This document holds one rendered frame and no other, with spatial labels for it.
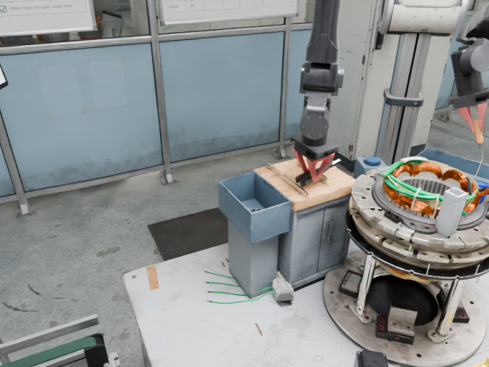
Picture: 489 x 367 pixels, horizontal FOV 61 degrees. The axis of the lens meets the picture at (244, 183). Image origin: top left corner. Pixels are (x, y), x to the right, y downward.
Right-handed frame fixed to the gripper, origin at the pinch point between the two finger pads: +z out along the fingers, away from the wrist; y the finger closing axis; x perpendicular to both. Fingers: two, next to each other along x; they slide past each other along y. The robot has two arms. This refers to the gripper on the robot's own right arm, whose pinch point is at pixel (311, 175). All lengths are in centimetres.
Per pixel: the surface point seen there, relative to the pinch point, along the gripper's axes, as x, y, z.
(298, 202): -7.0, 4.5, 2.8
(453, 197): 7.6, 30.8, -8.8
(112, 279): -41, -111, 111
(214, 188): 50, -171, 118
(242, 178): -11.8, -13.1, 4.0
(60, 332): -63, -12, 29
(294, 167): 2.1, -9.8, 3.6
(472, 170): 47.2, 11.5, 8.4
